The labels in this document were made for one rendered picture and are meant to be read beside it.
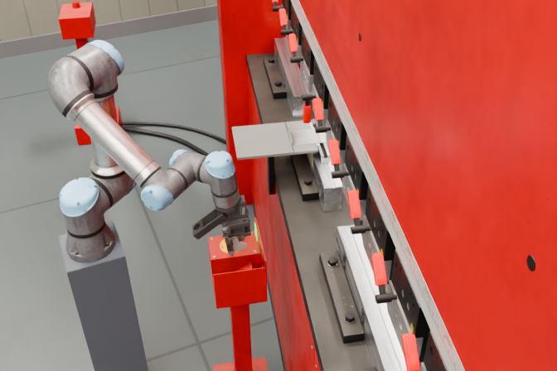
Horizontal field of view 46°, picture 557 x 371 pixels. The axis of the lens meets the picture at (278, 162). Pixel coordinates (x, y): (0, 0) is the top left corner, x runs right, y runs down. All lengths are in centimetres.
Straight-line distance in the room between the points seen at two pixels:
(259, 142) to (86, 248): 64
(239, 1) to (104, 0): 243
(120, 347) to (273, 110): 103
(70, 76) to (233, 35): 125
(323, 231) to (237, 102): 122
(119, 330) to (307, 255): 76
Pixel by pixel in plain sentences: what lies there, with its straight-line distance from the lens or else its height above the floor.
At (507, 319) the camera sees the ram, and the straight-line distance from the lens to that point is 89.
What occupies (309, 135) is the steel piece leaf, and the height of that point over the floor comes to 100.
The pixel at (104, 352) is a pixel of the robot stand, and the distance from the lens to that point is 243.
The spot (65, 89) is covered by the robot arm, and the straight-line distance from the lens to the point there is 180.
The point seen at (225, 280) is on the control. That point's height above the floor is 78.
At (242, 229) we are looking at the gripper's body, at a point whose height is 95.
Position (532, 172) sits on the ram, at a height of 180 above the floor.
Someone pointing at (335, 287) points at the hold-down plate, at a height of 91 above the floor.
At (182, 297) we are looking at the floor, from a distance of 303.
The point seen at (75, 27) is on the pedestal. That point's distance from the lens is 369.
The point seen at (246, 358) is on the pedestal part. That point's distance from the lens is 242.
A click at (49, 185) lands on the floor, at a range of 380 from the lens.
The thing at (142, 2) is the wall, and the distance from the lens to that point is 524.
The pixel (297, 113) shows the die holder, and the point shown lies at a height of 89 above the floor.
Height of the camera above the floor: 224
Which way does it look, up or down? 37 degrees down
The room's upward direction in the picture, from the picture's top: straight up
